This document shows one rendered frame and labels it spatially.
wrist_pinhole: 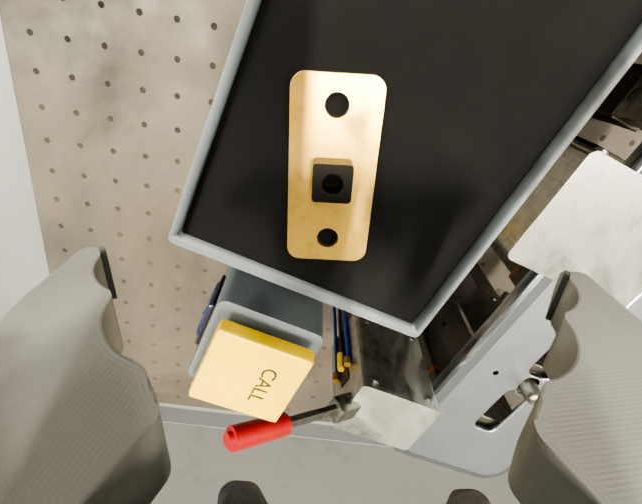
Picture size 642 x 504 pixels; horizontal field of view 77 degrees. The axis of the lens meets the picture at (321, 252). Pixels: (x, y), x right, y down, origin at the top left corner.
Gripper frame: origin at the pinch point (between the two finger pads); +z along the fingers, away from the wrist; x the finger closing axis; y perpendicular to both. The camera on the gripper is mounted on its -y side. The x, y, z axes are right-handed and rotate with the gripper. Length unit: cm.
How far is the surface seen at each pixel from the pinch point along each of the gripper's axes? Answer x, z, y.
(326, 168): -0.3, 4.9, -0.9
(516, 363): 23.0, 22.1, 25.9
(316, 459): 7, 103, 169
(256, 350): -3.5, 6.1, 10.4
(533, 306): 22.4, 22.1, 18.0
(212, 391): -6.3, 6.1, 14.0
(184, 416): -57, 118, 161
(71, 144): -39, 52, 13
